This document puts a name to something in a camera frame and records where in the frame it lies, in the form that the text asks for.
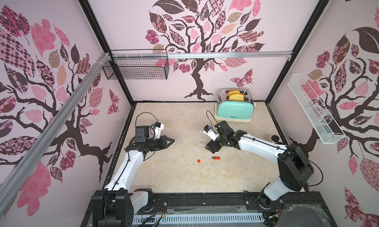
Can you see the white wire shelf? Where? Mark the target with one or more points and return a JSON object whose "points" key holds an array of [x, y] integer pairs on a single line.
{"points": [[308, 93]]}

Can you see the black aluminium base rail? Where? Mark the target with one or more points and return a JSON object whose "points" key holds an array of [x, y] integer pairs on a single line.
{"points": [[294, 209]]}

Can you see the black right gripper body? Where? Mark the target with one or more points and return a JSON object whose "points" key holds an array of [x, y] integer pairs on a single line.
{"points": [[215, 141]]}

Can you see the mint green toaster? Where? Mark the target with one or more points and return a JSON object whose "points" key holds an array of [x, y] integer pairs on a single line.
{"points": [[234, 111]]}

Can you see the black wire basket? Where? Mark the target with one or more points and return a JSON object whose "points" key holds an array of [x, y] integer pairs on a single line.
{"points": [[138, 64]]}

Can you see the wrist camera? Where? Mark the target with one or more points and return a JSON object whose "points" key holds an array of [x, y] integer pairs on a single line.
{"points": [[211, 133], [158, 128]]}

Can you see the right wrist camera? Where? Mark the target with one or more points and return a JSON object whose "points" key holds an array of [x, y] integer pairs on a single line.
{"points": [[211, 133]]}

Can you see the glass spice jar far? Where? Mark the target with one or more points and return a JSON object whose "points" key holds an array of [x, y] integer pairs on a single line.
{"points": [[275, 139]]}

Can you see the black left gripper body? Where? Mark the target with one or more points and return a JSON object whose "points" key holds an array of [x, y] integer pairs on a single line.
{"points": [[155, 144]]}

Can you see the bread slice in toaster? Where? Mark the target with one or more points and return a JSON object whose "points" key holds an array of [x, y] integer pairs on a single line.
{"points": [[235, 95]]}

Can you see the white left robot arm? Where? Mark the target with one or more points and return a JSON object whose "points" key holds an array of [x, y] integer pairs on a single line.
{"points": [[116, 204]]}

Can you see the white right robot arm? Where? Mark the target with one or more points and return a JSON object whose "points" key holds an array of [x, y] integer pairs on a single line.
{"points": [[294, 167]]}

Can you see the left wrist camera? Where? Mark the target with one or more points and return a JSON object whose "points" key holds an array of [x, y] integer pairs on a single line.
{"points": [[158, 128]]}

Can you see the white slotted cable duct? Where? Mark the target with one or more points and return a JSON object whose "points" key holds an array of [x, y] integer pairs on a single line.
{"points": [[196, 219]]}

